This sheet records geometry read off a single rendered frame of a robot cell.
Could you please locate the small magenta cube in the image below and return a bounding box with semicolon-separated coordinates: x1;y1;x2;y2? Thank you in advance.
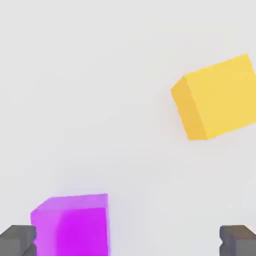
30;193;111;256

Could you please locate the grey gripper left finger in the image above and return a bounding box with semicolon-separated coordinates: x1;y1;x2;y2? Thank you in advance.
0;224;37;256

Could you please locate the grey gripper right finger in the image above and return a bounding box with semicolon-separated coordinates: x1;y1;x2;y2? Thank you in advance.
219;224;256;256

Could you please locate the small yellow cube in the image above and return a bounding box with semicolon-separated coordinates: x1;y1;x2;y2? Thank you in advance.
170;53;256;141

